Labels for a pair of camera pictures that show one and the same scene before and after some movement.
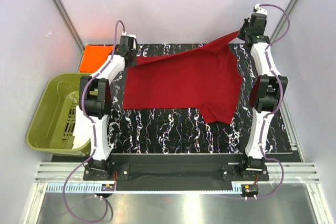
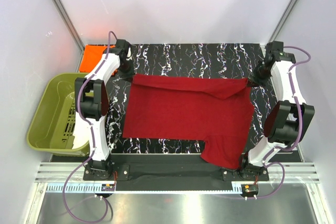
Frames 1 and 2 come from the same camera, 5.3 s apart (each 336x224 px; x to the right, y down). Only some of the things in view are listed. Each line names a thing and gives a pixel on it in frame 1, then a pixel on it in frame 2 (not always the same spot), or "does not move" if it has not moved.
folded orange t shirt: (93, 56) does not move
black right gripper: (240, 35) → (254, 80)
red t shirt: (205, 76) → (219, 110)
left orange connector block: (108, 187) does not move
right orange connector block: (250, 188) does not move
